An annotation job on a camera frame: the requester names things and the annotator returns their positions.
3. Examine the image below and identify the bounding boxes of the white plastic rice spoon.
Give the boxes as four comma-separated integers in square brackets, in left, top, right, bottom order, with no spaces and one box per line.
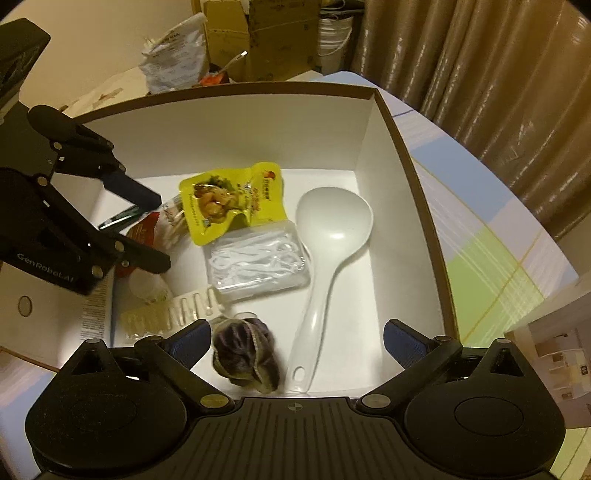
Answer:
[285,186,374,394]

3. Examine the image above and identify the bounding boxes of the dark green pen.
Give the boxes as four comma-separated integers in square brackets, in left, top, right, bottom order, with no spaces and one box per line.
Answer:
[98,205,146,230]

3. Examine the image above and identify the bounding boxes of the white hair claw clip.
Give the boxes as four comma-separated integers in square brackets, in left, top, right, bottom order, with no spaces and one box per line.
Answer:
[121,287,227,337]

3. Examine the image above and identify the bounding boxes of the checked tablecloth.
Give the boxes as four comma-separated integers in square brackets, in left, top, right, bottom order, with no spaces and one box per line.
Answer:
[0,71,581,480]

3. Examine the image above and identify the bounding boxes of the small cardboard box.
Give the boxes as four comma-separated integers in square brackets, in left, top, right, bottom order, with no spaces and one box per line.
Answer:
[203,0,252,77]

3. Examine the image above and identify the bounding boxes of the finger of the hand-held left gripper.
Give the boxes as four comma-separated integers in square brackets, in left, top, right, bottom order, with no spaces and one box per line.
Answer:
[33,176,172,278]
[27,105,163,208]

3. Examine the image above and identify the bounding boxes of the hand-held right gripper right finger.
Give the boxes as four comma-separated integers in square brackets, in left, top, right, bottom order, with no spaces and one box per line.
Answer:
[356,318,536,418]

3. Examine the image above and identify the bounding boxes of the white printed tube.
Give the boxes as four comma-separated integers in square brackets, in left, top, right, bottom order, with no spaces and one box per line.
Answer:
[81,268,116,344]

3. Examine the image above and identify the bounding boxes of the beige shiny curtain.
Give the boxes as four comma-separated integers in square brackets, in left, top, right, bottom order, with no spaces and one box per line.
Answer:
[351,0,591,241]

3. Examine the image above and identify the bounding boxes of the clear bag of cotton swabs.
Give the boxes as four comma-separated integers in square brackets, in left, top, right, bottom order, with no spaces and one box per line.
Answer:
[157,196,195,252]

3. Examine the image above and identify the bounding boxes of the cream printed cloth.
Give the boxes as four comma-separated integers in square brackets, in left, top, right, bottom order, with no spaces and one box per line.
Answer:
[60,65,153,121]

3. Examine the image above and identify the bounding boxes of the white plastic bag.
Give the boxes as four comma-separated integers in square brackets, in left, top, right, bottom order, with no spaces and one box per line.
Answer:
[140,13,208,93]

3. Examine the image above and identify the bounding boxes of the large cardboard box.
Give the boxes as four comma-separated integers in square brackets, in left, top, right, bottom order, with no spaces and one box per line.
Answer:
[245,0,321,82]

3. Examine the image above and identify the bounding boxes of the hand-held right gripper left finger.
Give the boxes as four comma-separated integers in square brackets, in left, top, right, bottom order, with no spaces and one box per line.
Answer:
[55,318,235,418]

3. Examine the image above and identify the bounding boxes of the brown cardboard box container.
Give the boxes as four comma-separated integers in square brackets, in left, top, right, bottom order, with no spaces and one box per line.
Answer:
[0,80,461,393]

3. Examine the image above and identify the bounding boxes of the yellow snack pouch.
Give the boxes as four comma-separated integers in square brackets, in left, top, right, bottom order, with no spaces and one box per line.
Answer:
[179,161,283,247]

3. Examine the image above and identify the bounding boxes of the clear box of floss picks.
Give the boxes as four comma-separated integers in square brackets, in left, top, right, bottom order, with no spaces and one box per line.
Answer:
[203,220,311,303]

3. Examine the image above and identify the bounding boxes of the white humidifier carton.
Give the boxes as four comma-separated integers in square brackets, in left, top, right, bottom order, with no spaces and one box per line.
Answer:
[503,288,591,431]

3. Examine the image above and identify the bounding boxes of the grey hair scrunchie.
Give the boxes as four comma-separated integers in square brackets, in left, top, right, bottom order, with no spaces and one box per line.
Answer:
[210,314,281,394]

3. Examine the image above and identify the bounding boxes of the small white pill bottle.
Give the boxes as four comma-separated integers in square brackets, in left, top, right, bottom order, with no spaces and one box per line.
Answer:
[128,270,172,305]

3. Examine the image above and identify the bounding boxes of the red snack packet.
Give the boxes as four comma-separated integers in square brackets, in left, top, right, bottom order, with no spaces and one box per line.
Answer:
[116,215,162,278]

